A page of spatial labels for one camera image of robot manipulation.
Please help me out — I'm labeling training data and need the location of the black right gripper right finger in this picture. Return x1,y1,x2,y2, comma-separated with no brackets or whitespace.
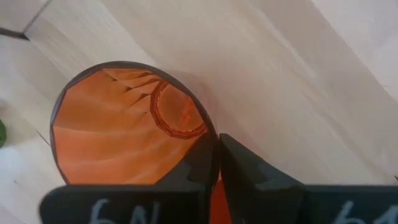
219,133,398,224

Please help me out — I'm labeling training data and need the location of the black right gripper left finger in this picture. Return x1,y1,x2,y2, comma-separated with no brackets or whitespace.
39,133,220,224

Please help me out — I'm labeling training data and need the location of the red faceted plastic tumbler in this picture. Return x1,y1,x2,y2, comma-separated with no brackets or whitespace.
49,60,233,224

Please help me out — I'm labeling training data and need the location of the green faceted plastic tumbler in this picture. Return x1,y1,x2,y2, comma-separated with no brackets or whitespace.
0,119,7,149

